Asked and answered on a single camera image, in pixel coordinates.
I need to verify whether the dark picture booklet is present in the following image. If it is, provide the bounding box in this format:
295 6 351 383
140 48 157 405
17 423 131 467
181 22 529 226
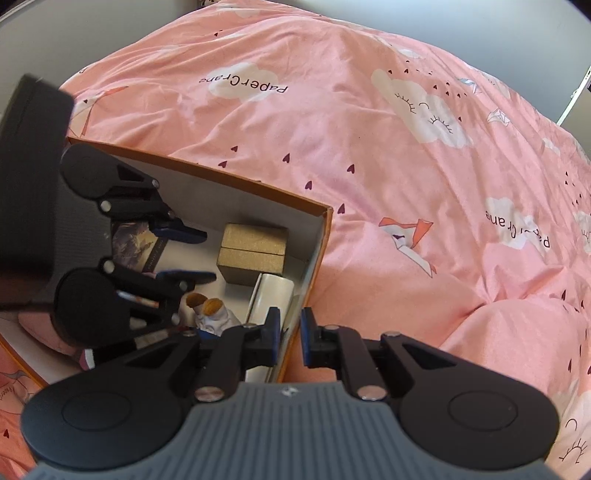
111 220 168 274

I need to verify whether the red and white pen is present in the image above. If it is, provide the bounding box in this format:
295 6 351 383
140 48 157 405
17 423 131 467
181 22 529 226
115 290 161 309

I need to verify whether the pink pouch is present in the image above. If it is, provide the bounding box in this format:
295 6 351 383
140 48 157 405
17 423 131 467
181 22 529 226
17 311 95 371

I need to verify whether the white glossy box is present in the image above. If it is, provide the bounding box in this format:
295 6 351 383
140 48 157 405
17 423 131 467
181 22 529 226
242 272 295 384

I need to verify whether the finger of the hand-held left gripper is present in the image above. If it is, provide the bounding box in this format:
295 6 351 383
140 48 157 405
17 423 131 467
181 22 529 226
99 161 208 244
102 258 217 340

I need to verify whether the pink cloud-print blanket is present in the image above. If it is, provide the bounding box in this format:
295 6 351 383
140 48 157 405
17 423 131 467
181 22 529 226
0 0 591 480

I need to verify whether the small plush figure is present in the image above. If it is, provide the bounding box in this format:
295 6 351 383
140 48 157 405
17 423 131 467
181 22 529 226
185 292 241 337

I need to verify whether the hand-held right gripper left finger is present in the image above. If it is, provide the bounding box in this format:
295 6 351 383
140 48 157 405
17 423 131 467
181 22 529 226
124 307 281 403

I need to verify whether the orange cardboard box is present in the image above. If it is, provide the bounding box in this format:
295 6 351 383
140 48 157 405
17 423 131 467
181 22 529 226
0 138 334 388

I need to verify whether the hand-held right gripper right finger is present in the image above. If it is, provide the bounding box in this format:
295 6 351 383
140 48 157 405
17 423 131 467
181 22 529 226
300 307 465 402

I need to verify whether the gold box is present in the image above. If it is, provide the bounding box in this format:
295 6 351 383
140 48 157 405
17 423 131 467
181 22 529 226
217 223 290 288

